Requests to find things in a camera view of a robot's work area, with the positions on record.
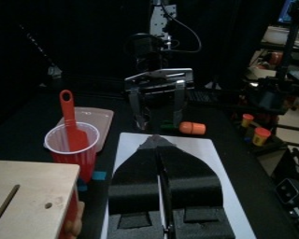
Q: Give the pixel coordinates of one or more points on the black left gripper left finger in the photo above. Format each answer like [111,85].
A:
[133,180]

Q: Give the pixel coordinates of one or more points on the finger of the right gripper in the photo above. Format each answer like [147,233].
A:
[139,109]
[178,102]

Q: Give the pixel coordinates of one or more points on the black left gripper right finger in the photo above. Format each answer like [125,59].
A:
[194,183]

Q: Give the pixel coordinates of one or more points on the white rectangular plate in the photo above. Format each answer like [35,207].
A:
[227,174]

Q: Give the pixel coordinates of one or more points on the blue small block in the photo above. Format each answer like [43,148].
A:
[99,175]

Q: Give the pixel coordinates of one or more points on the orange cylinder block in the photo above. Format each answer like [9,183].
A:
[192,128]

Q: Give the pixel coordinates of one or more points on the translucent pink plastic container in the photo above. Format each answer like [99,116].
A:
[100,119]

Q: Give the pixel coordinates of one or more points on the blue tape piece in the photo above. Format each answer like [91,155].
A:
[81,186]

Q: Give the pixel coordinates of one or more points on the red plastic cup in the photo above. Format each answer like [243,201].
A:
[79,161]

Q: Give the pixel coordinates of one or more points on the red plastic spatula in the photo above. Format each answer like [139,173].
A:
[72,130]

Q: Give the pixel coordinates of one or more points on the yellow tub with red lid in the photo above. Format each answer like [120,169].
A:
[261,136]
[247,120]

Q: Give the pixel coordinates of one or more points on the tan toy piece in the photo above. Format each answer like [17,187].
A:
[76,221]

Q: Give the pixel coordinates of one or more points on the wooden box with slot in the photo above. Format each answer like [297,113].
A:
[26,193]

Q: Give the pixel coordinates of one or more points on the black tripod stand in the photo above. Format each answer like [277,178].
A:
[287,56]

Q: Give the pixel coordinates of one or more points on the blue monitor screen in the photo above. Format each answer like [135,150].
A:
[286,11]

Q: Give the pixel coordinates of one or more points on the black camera on mount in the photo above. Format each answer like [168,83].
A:
[290,190]

